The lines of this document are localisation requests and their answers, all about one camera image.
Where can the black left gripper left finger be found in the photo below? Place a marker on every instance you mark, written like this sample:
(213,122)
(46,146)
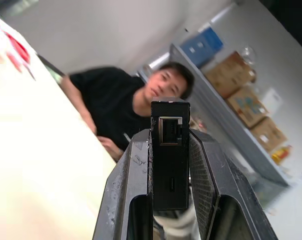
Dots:
(127,180)

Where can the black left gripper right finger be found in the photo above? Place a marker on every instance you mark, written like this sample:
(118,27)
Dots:
(223,180)

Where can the small black box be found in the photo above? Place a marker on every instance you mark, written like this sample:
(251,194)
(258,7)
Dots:
(169,162)

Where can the brown cardboard box white label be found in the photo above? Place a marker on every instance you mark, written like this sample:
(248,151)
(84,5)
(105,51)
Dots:
(268,135)

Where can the brown cardboard box blue print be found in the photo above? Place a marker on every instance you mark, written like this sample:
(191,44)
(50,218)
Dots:
(248,107)

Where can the plain brown cardboard box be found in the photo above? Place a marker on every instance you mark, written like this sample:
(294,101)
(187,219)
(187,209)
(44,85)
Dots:
(228,75)

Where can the person's bare hand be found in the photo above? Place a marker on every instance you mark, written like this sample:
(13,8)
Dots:
(110,147)

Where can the yellow bottle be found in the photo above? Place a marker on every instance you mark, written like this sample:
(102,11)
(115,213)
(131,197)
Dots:
(281,155)

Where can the grey metal shelf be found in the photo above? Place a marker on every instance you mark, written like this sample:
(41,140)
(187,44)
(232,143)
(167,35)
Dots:
(216,110)

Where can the person in black t-shirt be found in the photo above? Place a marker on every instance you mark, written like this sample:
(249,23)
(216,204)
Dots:
(108,100)

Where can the white paper sheet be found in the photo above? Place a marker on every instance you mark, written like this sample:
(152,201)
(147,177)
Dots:
(273,97)

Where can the clear glass vessel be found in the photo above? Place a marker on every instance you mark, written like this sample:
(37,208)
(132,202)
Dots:
(248,55)

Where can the red paper cutout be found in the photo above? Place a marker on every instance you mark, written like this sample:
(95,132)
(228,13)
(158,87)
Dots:
(19,51)

